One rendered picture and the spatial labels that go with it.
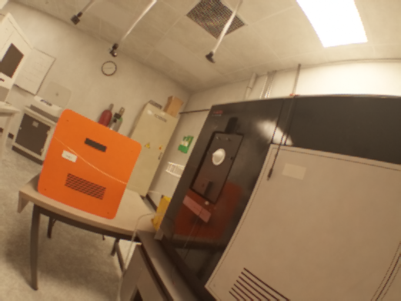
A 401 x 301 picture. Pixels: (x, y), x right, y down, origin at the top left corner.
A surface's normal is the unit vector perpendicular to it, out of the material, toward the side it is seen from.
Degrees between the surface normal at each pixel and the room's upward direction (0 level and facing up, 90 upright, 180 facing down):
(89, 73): 90
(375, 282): 90
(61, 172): 90
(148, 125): 90
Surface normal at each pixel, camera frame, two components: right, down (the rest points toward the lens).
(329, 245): -0.76, -0.39
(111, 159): 0.52, 0.13
